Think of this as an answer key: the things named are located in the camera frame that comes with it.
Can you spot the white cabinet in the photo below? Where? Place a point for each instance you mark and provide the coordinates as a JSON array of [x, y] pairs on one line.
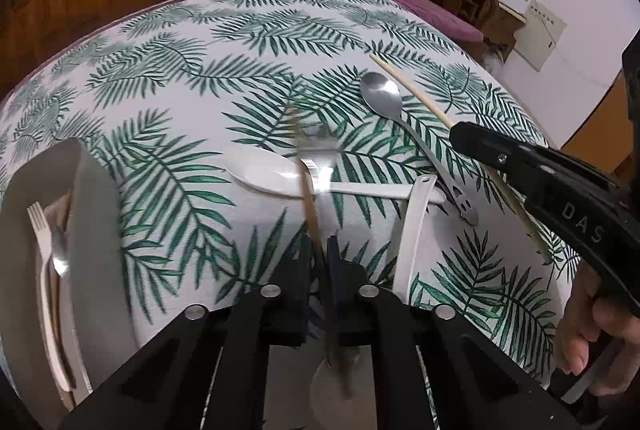
[[542, 30]]

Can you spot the large metal spoon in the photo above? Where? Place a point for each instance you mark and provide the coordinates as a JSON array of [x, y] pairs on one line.
[[381, 95]]

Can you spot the purple armchair cushion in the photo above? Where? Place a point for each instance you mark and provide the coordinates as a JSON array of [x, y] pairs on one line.
[[430, 12]]

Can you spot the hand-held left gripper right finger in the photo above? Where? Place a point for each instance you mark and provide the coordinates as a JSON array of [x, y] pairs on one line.
[[350, 305]]

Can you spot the grey metal tray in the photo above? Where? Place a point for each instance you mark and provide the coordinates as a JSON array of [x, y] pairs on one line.
[[95, 230]]

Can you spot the metal table knife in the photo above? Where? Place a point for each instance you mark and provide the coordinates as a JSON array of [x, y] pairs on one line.
[[60, 252]]

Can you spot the wooden side table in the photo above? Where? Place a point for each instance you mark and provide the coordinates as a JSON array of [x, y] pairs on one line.
[[500, 25]]

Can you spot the white plastic spoon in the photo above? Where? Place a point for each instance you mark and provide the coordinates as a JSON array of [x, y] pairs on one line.
[[260, 172]]

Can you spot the white plastic fork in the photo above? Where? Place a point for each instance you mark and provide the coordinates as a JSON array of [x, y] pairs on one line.
[[42, 250]]

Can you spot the person's right hand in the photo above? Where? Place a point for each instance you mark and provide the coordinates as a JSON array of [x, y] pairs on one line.
[[580, 320]]

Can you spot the bamboo chopstick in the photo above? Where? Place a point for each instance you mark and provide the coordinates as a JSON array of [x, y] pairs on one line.
[[420, 96]]

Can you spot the dark brown chopstick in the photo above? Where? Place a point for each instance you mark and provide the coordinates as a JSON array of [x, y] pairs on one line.
[[307, 200]]

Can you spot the leaf print tablecloth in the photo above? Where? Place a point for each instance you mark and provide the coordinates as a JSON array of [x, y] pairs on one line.
[[175, 75]]

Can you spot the metal fork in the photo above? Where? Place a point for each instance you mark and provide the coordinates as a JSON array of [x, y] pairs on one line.
[[320, 170]]

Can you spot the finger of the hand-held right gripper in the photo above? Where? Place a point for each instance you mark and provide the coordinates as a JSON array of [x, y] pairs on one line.
[[500, 150]]

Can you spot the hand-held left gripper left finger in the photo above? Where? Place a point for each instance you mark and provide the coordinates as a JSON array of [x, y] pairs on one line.
[[300, 300]]

